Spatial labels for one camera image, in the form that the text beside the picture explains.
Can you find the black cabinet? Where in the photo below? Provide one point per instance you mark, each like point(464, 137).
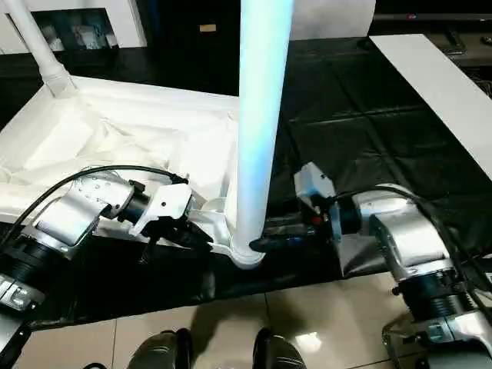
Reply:
point(192, 46)

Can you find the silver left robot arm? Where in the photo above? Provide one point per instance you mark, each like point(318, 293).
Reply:
point(69, 219)

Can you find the white plastic table top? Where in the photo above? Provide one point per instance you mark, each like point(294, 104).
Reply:
point(134, 115)

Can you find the dark left robot foot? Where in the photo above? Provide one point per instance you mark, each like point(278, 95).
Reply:
point(161, 351)

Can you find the dark robot foot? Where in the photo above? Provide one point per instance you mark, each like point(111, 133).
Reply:
point(278, 351)
point(161, 351)

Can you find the gold label sticker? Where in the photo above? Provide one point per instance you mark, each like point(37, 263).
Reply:
point(208, 28)

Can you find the white glass-door cabinet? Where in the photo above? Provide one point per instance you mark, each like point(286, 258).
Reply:
point(127, 23)

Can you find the grey cushion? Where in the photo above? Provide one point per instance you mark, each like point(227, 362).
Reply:
point(330, 19)

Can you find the dark right robot foot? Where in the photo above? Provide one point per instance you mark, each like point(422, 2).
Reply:
point(278, 351)

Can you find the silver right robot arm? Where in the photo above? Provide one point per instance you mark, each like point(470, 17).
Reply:
point(407, 238)

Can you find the chrome metal floor frame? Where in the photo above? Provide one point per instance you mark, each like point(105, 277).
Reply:
point(392, 342)

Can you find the white flat board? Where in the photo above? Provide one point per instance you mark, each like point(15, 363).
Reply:
point(434, 88)

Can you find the black low furniture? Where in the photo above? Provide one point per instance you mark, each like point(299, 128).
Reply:
point(442, 17)

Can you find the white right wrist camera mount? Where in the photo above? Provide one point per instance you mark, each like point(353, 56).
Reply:
point(315, 180)

